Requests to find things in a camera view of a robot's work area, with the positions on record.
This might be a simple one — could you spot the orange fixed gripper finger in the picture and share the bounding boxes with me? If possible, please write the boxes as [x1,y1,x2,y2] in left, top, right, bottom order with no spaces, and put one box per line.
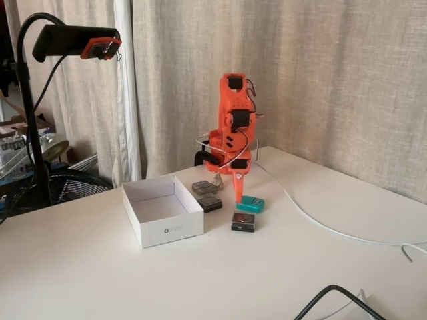
[232,175,247,204]

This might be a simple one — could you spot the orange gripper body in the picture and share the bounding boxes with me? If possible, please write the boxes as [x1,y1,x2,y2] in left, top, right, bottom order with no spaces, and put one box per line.
[228,148,252,178]

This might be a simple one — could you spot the green cube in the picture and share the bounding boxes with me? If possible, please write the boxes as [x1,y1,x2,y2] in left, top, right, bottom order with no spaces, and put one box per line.
[235,195,266,214]

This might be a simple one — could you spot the white cardboard bin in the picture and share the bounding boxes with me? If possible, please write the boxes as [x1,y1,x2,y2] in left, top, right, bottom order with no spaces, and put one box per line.
[121,175,205,249]

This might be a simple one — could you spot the black ink pad case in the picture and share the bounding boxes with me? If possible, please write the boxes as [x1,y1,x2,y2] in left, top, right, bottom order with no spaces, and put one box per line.
[195,193,224,214]
[230,210,257,233]

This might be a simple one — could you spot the black table clamp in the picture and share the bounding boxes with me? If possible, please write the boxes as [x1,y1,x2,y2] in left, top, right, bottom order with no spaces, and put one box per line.
[194,150,220,167]

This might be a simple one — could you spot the grey ink pad case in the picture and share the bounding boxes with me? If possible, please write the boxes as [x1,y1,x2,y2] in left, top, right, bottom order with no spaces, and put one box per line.
[191,180,216,196]

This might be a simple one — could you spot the beige linen curtain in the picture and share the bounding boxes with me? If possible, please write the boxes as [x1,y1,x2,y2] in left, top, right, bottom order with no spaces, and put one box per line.
[132,0,427,205]

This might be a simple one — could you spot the white sheer curtain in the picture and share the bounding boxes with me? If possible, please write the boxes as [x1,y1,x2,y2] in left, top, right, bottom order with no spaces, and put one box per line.
[113,0,147,187]

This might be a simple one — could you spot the white metal rods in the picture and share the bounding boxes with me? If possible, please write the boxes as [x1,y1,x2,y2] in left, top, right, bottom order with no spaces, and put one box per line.
[66,152,99,171]

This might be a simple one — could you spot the black floor fan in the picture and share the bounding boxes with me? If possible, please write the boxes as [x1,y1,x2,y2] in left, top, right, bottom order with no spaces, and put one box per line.
[0,168,113,219]

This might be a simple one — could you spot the round pale metal lamp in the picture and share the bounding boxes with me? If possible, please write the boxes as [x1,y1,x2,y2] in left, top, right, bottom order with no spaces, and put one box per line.
[39,133,71,161]

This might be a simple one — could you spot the black gooseneck stand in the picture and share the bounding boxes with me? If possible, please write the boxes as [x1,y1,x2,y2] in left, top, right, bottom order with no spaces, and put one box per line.
[15,11,67,209]

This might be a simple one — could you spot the brown cardboard box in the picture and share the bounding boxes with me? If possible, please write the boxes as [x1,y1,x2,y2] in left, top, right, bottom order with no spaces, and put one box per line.
[0,96,56,141]

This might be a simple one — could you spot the thin dark servo wire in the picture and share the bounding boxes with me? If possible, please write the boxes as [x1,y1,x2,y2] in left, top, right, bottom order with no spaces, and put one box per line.
[218,129,253,167]

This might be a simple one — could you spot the white cable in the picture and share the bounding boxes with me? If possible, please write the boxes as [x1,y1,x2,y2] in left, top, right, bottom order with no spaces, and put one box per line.
[195,135,427,263]

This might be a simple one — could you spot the thick black cable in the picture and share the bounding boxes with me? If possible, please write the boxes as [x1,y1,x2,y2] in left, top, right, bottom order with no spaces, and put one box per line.
[293,285,390,320]

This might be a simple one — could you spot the camera on black stand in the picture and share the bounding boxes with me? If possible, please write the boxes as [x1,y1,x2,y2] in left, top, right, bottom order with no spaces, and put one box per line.
[5,0,117,187]

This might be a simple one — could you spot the orange camera mount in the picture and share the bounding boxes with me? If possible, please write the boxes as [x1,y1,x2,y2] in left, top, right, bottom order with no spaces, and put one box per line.
[79,37,123,61]

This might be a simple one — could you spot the black camera cable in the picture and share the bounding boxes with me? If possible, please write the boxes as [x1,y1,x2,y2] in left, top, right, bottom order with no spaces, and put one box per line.
[0,53,69,226]

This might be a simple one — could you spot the black camera holder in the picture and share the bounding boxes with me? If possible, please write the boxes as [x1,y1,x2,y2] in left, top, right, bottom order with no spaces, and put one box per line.
[32,24,121,63]

